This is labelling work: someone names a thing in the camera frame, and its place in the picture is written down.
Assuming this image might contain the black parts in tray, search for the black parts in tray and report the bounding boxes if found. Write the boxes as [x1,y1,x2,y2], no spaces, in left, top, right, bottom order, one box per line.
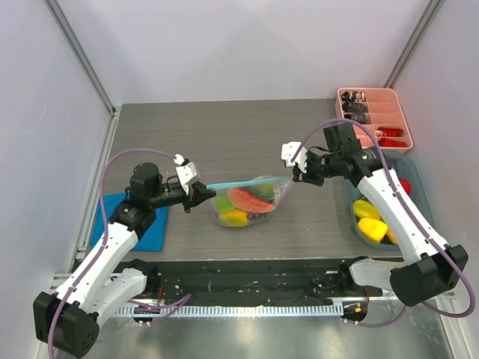
[340,90,368,124]

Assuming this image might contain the yellow bell pepper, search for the yellow bell pepper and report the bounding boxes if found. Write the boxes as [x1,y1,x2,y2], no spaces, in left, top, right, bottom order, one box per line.
[353,200,381,220]

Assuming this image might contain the watermelon slice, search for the watermelon slice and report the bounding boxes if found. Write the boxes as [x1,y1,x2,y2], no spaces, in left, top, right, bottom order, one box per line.
[228,188,275,213]

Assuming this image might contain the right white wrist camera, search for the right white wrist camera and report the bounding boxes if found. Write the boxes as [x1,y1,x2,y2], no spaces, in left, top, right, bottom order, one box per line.
[281,141,307,172]

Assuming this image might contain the clear zip top bag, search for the clear zip top bag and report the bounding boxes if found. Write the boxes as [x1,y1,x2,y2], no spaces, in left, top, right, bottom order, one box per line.
[207,176,293,228]

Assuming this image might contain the orange green mango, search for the orange green mango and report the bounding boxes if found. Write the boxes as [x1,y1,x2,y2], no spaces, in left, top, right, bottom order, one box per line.
[218,209,250,227]

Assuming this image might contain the pink compartment tray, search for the pink compartment tray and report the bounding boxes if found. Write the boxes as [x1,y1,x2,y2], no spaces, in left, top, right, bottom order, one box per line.
[335,88,413,153]

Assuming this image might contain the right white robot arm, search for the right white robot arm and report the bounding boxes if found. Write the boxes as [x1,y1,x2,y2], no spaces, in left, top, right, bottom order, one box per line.
[281,119,475,308]

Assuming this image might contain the purple grape bunch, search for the purple grape bunch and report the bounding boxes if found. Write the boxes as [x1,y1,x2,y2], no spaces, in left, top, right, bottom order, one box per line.
[247,212,269,221]

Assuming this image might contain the blue folded cloth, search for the blue folded cloth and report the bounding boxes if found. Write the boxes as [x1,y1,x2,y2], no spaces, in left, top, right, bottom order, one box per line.
[89,193,168,252]

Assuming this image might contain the blue fruit bin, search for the blue fruit bin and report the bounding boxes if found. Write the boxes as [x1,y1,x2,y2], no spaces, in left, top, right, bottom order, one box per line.
[346,150,436,250]

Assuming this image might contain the green starfruit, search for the green starfruit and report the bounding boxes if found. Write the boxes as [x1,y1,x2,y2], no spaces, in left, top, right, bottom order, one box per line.
[213,196,236,215]

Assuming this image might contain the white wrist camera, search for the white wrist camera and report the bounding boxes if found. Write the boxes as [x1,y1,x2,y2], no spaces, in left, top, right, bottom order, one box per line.
[173,154,200,194]
[281,141,307,172]

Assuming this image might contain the white slotted cable duct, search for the white slotted cable duct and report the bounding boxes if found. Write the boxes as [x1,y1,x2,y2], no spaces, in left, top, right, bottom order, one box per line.
[112,303,344,318]

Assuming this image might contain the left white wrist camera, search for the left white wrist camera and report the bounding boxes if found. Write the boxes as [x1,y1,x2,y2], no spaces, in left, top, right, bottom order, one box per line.
[173,154,200,194]

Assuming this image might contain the red clips in tray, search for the red clips in tray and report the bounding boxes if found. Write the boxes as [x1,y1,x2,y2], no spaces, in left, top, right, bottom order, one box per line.
[375,126,408,148]

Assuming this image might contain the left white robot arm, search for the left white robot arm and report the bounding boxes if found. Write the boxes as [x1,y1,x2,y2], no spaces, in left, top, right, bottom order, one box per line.
[33,161,216,358]

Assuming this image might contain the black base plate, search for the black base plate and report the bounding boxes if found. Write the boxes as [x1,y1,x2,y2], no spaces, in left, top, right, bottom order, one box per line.
[120,259,382,305]

